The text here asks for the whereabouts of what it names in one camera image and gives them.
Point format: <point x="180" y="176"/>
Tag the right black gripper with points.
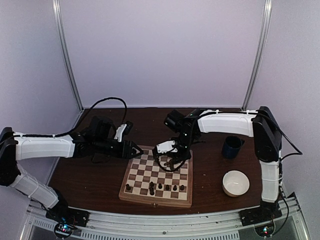
<point x="181" y="157"/>

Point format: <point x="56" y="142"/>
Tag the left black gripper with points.
<point x="133" y="154"/>

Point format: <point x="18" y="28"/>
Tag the wooden chess board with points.
<point x="143" y="169"/>

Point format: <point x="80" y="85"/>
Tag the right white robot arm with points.
<point x="257" y="124"/>

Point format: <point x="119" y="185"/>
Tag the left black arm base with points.
<point x="68" y="219"/>

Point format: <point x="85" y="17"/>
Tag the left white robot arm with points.
<point x="15" y="147"/>

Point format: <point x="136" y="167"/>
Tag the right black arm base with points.
<point x="262" y="217"/>

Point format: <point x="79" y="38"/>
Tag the pile of dark chess pieces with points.
<point x="169" y="164"/>

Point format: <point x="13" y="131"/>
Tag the dark blue mug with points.
<point x="231" y="147"/>

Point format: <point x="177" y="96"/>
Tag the white bowl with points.
<point x="235" y="183"/>

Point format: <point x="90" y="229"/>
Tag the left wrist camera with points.
<point x="123" y="130"/>

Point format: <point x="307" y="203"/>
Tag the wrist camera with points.
<point x="166" y="147"/>
<point x="123" y="130"/>

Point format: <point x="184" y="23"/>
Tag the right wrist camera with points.
<point x="166" y="147"/>

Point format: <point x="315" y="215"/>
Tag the front aluminium rail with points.
<point x="226" y="225"/>

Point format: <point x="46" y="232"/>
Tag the right aluminium frame post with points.
<point x="264" y="30"/>

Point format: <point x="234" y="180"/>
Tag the aluminium frame post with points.
<point x="264" y="30"/>
<point x="56" y="4"/>

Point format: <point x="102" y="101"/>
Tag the left aluminium frame post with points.
<point x="56" y="4"/>

